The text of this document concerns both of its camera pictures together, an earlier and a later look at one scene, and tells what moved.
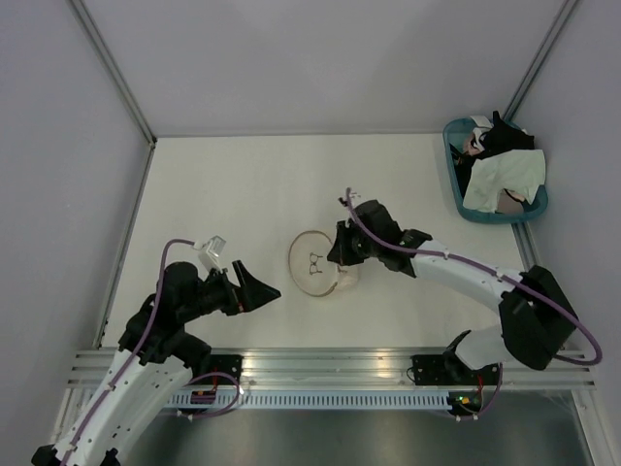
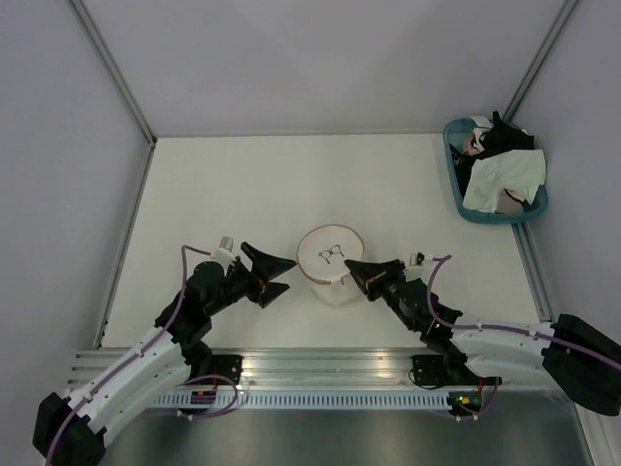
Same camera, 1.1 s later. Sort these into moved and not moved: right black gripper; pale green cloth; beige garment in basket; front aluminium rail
Moved: right black gripper
Not moved: beige garment in basket; front aluminium rail; pale green cloth
